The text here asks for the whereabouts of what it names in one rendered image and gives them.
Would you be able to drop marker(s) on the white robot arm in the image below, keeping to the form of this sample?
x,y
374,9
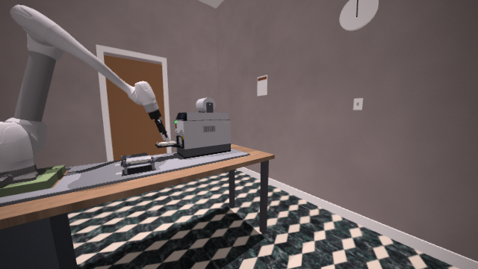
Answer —
x,y
17,145

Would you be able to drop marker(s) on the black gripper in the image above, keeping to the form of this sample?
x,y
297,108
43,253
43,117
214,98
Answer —
x,y
155,115

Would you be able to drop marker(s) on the white cylinder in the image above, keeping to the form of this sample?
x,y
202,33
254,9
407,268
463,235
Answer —
x,y
201,104

